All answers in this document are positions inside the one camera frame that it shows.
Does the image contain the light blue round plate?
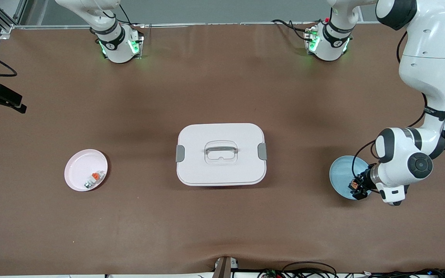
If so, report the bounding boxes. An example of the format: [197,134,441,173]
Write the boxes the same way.
[330,155,375,200]

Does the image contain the pink round plate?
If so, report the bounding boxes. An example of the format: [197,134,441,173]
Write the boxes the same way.
[64,149,108,192]

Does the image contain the small orange white component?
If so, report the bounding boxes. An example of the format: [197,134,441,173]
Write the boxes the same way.
[84,171,104,190]

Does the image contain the white lidded box, grey clips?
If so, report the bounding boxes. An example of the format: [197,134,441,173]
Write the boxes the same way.
[175,123,268,187]

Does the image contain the silver table edge strip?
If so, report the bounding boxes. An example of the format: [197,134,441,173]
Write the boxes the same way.
[12,22,377,29]

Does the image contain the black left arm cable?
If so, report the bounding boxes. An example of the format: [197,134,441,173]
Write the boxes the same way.
[352,31,430,193]

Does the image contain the aluminium frame profile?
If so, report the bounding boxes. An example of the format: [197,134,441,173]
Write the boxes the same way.
[0,0,26,33]

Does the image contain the bundle of cables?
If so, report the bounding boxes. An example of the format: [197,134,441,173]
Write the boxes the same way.
[257,266,445,278]

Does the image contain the black cable loop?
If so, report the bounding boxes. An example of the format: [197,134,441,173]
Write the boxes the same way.
[282,262,337,278]

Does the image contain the metal bracket at table edge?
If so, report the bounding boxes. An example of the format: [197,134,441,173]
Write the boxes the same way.
[213,257,238,278]

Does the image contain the black cables at arm base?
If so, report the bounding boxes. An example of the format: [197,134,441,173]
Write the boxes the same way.
[272,19,314,42]

